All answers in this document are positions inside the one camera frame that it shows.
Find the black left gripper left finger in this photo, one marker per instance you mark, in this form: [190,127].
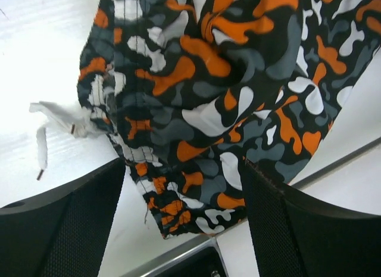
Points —
[63,231]

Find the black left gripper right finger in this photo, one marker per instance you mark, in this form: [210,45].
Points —
[295,234]

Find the orange grey camouflage shorts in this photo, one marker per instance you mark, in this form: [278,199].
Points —
[190,91]

